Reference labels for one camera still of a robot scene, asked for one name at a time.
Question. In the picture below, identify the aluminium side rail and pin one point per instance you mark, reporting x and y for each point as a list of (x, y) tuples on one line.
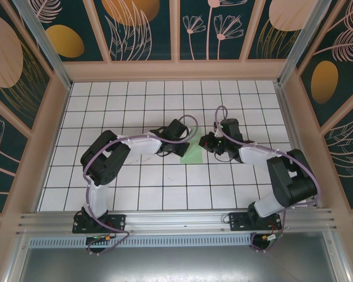
[(289, 117)]

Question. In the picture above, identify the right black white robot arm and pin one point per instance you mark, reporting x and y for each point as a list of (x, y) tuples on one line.
[(291, 176)]

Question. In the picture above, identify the long aluminium mounting rail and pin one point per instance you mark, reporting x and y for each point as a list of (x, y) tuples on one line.
[(176, 223)]

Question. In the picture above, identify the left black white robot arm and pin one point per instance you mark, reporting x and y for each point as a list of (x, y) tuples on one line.
[(106, 158)]

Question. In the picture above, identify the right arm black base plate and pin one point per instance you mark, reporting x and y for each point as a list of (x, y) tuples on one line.
[(238, 221)]

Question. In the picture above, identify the green paper sheet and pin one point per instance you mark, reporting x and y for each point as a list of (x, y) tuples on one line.
[(195, 152)]

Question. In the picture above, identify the aluminium frame post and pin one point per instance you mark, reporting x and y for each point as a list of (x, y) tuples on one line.
[(300, 44), (47, 50)]

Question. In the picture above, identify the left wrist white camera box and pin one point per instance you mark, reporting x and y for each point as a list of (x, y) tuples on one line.
[(191, 129)]

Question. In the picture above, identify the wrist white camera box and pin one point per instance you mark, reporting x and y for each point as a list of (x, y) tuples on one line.
[(191, 129), (217, 133)]

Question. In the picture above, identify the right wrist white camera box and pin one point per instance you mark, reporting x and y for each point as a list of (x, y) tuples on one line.
[(217, 133)]

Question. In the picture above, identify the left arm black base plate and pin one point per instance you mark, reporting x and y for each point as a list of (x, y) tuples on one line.
[(114, 223)]

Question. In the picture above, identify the grey metal sheet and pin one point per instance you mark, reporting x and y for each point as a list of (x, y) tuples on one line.
[(176, 264)]

